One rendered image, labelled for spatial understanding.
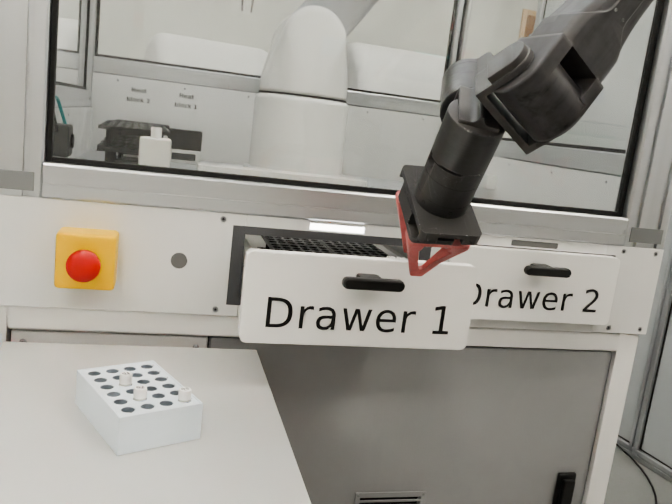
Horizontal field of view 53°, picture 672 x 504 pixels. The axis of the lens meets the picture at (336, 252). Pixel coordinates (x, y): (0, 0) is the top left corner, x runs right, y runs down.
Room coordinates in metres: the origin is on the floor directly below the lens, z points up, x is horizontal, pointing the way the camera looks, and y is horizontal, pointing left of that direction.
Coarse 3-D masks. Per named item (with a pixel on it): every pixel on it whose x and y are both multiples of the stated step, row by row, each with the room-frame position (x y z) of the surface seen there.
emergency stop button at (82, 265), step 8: (72, 256) 0.79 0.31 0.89; (80, 256) 0.79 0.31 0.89; (88, 256) 0.79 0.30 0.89; (96, 256) 0.80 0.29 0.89; (72, 264) 0.79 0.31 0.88; (80, 264) 0.79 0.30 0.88; (88, 264) 0.79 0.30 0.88; (96, 264) 0.80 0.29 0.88; (72, 272) 0.79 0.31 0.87; (80, 272) 0.79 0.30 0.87; (88, 272) 0.79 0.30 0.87; (96, 272) 0.80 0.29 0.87; (80, 280) 0.79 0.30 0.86; (88, 280) 0.80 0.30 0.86
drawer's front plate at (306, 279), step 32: (256, 256) 0.76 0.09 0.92; (288, 256) 0.77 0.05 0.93; (320, 256) 0.78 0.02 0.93; (352, 256) 0.80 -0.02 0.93; (256, 288) 0.76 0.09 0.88; (288, 288) 0.77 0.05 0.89; (320, 288) 0.78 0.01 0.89; (416, 288) 0.81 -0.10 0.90; (448, 288) 0.82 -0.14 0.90; (256, 320) 0.76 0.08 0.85; (416, 320) 0.81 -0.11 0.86; (448, 320) 0.82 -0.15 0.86
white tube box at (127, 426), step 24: (96, 384) 0.63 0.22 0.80; (144, 384) 0.65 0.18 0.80; (168, 384) 0.66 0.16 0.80; (96, 408) 0.61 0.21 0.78; (120, 408) 0.59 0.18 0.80; (144, 408) 0.60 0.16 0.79; (168, 408) 0.60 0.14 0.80; (192, 408) 0.61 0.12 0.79; (120, 432) 0.57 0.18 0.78; (144, 432) 0.58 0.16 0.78; (168, 432) 0.60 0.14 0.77; (192, 432) 0.62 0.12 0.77
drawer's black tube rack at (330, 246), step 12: (264, 240) 1.01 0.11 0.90; (276, 240) 1.00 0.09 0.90; (288, 240) 1.01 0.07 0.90; (300, 240) 1.02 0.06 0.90; (312, 240) 1.04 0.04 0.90; (324, 240) 1.05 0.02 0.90; (312, 252) 0.94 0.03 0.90; (324, 252) 0.95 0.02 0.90; (336, 252) 0.96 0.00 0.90; (348, 252) 0.98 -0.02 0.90; (360, 252) 0.98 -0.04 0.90; (372, 252) 1.00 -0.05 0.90; (384, 252) 1.00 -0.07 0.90
